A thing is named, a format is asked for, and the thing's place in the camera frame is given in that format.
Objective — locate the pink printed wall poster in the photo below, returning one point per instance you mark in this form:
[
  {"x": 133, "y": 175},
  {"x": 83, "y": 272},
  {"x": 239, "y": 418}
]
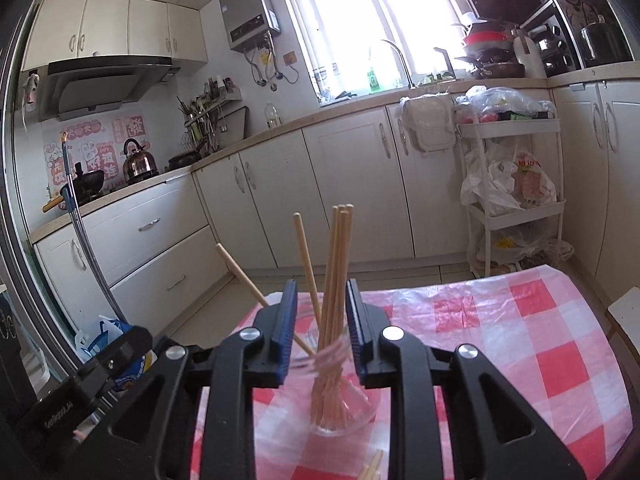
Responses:
[{"x": 100, "y": 155}]

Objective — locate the grey tray with dark rim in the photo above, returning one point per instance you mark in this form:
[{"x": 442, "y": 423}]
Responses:
[{"x": 235, "y": 125}]

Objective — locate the stack of pans and bowls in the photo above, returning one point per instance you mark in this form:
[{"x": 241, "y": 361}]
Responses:
[{"x": 487, "y": 55}]

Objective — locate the clear plastic bag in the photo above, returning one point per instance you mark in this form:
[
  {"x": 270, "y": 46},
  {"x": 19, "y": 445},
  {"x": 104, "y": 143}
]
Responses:
[{"x": 500, "y": 100}]

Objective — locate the white trolley cart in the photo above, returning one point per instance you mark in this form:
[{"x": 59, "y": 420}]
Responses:
[{"x": 505, "y": 127}]

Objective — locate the grey range hood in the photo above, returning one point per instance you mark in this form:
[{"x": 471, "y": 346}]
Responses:
[{"x": 95, "y": 85}]

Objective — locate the white base cabinets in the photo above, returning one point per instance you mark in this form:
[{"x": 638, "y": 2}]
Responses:
[{"x": 350, "y": 185}]

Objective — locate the hanging kitchen utensils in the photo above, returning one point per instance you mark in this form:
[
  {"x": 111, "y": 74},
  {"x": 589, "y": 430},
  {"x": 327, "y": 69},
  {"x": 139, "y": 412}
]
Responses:
[{"x": 197, "y": 125}]

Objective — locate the clear glass jar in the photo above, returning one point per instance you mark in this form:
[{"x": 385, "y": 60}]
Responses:
[{"x": 350, "y": 410}]

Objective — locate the white wall cabinets beside hood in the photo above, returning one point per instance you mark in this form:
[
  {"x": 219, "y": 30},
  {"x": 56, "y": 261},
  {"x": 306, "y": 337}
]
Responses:
[{"x": 100, "y": 25}]

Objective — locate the grey water heater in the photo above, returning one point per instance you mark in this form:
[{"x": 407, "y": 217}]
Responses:
[{"x": 247, "y": 15}]

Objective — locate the black wok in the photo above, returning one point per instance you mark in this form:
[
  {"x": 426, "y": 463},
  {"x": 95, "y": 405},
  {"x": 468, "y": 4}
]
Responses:
[{"x": 87, "y": 182}]

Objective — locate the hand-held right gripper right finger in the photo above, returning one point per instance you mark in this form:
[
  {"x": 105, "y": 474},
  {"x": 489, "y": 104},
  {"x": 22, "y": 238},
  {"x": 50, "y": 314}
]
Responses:
[{"x": 355, "y": 335}]

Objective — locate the red checked plastic tablecloth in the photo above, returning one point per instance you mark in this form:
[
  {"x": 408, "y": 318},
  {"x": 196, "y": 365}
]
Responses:
[{"x": 500, "y": 360}]

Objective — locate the white electric jug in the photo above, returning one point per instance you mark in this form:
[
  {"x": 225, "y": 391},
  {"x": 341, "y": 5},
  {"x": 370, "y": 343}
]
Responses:
[{"x": 530, "y": 57}]

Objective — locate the metal faucet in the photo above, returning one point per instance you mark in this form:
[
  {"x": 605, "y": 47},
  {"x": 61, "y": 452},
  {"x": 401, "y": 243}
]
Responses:
[{"x": 402, "y": 60}]

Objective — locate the kitchen window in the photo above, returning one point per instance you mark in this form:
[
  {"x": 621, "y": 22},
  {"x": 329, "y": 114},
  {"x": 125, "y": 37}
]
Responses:
[{"x": 350, "y": 10}]

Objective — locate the white wooden stool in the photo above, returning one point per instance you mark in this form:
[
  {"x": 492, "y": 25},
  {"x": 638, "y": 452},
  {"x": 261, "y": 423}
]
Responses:
[{"x": 627, "y": 310}]

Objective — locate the steel kettle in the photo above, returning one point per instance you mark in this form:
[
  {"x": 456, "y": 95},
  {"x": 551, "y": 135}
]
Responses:
[{"x": 140, "y": 165}]

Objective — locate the black countertop appliance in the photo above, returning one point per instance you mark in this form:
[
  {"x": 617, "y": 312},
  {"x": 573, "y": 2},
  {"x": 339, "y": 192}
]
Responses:
[{"x": 555, "y": 50}]

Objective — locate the clear plastic bottle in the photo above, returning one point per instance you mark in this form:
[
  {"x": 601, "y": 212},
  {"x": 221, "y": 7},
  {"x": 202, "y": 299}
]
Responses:
[{"x": 272, "y": 117}]

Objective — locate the bunch of wooden chopsticks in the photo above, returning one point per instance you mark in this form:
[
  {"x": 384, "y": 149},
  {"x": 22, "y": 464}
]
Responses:
[{"x": 340, "y": 260}]

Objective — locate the blue and white plastic bag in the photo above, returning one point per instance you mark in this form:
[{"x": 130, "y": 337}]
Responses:
[{"x": 107, "y": 332}]

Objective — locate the green dish soap bottle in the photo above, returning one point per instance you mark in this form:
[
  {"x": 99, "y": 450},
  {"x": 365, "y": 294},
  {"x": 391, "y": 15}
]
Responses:
[{"x": 373, "y": 82}]

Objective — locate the wall shelf with bottles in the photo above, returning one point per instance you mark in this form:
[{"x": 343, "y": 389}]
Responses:
[{"x": 220, "y": 94}]

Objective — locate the white hanging trash bin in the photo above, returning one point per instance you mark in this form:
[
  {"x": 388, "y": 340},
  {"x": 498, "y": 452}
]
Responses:
[{"x": 430, "y": 125}]

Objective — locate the black cooker pot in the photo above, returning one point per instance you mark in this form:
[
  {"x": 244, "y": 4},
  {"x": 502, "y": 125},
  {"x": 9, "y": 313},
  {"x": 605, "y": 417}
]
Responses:
[{"x": 605, "y": 42}]

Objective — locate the black frying pan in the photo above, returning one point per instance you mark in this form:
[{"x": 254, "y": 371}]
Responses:
[{"x": 182, "y": 160}]

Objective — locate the black microwave oven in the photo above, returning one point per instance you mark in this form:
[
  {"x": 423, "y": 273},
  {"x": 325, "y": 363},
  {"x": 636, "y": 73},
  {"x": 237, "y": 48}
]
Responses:
[{"x": 490, "y": 2}]

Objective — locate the red printed plastic bag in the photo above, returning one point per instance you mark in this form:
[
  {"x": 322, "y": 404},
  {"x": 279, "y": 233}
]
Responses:
[{"x": 535, "y": 180}]

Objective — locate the wall socket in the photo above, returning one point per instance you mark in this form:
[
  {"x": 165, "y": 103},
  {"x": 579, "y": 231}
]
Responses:
[{"x": 289, "y": 58}]

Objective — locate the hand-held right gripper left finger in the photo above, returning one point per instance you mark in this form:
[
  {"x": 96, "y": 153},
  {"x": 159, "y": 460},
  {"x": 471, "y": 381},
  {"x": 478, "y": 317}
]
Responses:
[{"x": 287, "y": 335}]

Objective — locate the metal sliding door frame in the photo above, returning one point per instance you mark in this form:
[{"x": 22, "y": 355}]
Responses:
[{"x": 15, "y": 210}]

